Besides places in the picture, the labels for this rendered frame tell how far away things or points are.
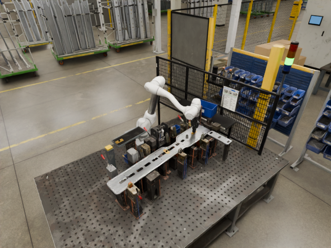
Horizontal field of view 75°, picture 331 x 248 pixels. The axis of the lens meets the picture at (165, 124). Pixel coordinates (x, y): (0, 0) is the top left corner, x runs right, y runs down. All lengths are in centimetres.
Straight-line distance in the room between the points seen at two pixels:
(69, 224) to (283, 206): 265
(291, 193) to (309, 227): 51
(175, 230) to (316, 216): 206
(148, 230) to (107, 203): 52
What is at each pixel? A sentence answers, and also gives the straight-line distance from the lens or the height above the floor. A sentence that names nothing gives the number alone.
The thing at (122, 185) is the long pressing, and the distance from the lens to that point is 211.
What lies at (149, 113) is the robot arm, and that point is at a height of 105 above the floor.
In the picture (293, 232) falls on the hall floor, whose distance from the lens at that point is 333.
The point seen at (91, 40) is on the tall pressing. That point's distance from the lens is 917.
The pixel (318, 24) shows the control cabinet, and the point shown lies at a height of 132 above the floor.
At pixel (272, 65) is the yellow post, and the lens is 254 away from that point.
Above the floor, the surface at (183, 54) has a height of 120.
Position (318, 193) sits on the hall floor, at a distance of 392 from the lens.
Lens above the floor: 259
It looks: 35 degrees down
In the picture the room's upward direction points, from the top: 1 degrees counter-clockwise
